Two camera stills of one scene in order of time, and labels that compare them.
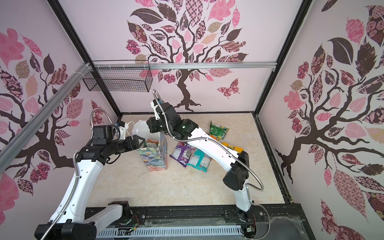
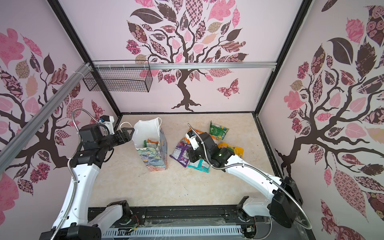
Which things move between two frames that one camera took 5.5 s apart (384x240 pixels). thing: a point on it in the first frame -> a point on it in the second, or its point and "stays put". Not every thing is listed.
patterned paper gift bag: (155, 153) stays put
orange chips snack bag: (156, 142) stays put
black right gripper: (154, 127) -> (191, 152)
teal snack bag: (199, 160) stays put
